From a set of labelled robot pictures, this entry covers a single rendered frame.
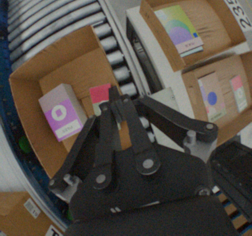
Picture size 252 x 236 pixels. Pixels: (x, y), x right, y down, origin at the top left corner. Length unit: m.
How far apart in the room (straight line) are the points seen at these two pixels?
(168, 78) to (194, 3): 0.41
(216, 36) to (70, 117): 0.67
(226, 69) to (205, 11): 0.28
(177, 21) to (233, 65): 0.33
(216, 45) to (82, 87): 0.58
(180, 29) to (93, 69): 0.34
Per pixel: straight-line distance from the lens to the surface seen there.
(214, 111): 0.57
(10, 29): 0.85
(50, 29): 0.63
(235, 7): 0.72
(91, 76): 0.47
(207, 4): 0.75
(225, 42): 0.69
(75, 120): 0.42
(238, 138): 0.74
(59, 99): 0.43
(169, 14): 0.53
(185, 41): 0.50
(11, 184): 0.71
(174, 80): 0.50
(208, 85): 0.54
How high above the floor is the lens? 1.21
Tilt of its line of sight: 83 degrees down
